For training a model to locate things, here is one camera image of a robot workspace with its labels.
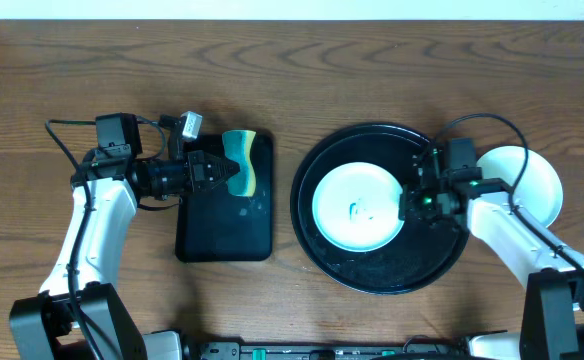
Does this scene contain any green yellow sponge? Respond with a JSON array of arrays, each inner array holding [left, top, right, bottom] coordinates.
[[222, 130, 256, 197]]

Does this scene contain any black round tray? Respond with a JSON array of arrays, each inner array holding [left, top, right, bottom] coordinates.
[[290, 123, 469, 295]]

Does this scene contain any light blue plate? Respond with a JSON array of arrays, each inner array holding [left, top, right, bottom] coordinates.
[[312, 162, 404, 253]]

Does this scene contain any white plate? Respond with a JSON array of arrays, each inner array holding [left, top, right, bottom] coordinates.
[[477, 146, 564, 227]]

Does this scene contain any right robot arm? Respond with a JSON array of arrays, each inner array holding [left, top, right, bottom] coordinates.
[[399, 180, 584, 359]]

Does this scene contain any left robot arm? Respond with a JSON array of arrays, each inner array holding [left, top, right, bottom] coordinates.
[[9, 150, 240, 359]]

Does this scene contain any black rectangular tray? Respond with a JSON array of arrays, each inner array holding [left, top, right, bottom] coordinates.
[[175, 134, 274, 263]]

